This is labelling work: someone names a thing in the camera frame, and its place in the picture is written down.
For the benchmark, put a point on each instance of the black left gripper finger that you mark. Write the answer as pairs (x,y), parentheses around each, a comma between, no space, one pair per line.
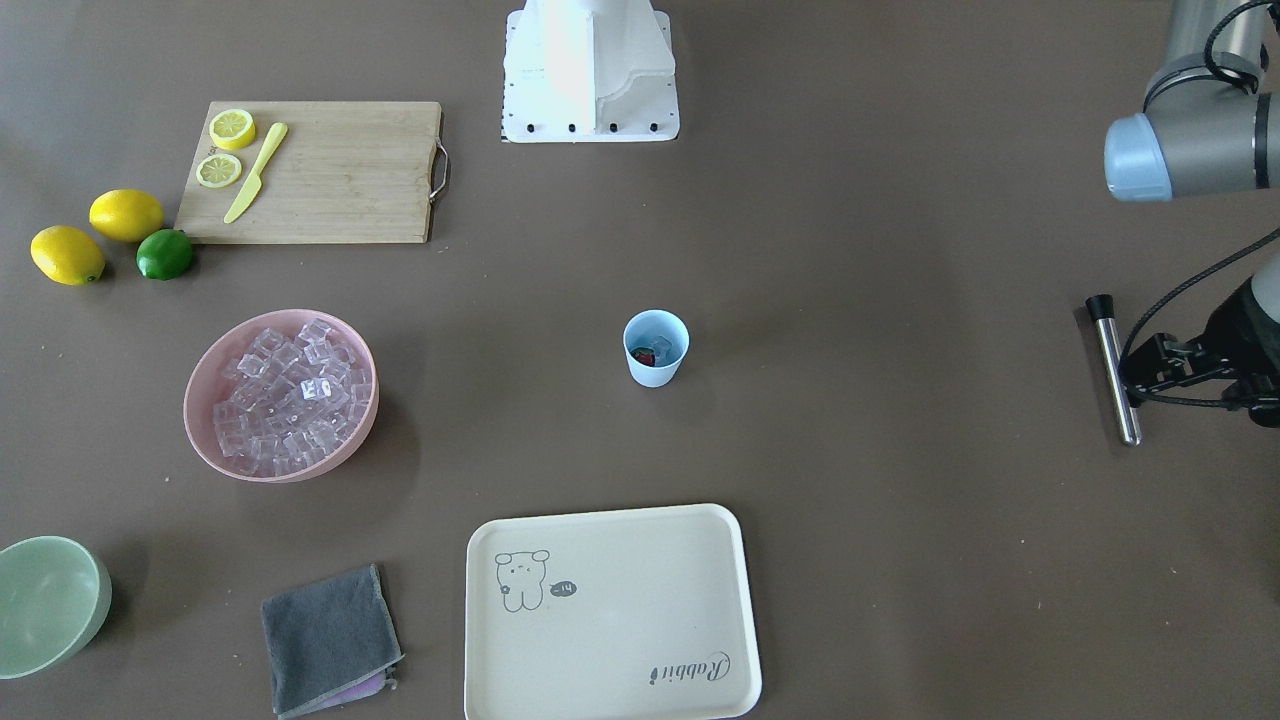
(1163,362)

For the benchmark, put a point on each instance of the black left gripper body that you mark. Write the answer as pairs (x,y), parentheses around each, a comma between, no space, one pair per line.
(1243,332)

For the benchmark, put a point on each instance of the steel muddler black tip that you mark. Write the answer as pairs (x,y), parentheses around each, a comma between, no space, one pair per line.
(1101,311)

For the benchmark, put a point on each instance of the clear ice cube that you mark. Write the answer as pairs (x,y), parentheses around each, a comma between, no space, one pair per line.
(665,350)

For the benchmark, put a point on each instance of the red strawberry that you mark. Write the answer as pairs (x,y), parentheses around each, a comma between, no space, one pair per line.
(645,356)

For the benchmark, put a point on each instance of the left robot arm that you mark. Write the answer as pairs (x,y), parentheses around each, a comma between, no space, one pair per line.
(1206,126)

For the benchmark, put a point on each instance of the light blue plastic cup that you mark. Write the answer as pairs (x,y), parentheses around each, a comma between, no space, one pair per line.
(640,331)

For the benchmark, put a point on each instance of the clear ice cubes pile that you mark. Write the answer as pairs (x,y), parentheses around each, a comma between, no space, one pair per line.
(290,400)

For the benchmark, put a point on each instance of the cream rabbit tray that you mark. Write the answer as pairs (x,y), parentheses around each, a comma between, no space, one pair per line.
(622,614)

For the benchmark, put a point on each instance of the wooden cutting board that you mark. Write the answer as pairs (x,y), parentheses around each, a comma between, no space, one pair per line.
(346,172)

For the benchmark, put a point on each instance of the pink bowl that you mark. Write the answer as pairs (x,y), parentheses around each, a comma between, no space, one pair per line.
(205,400)

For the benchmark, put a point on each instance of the grey folded cloth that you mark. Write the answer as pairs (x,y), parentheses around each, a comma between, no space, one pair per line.
(330,643)

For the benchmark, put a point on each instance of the yellow plastic knife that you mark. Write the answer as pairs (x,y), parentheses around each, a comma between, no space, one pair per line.
(252,184)

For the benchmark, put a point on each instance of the lemon half lower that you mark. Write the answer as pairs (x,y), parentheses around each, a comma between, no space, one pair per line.
(232,129)

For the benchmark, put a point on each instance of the lemon half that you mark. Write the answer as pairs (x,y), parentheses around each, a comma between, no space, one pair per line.
(232,129)
(218,170)

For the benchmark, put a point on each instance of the lemon half upper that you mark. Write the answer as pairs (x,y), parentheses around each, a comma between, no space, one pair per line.
(218,170)

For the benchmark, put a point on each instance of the green lime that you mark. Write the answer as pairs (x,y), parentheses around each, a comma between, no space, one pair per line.
(165,255)

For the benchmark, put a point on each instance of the yellow lemon upper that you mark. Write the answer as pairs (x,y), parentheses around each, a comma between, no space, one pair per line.
(126,215)

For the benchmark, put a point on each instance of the yellow lemon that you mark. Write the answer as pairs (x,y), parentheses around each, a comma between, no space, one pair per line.
(126,215)
(67,255)

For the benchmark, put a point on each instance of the yellow lemon lower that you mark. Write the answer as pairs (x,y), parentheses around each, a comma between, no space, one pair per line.
(67,255)

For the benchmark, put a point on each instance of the green bowl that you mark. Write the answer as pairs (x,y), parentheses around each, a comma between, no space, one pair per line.
(55,595)

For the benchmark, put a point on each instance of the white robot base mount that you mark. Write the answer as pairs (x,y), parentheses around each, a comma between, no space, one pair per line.
(589,72)

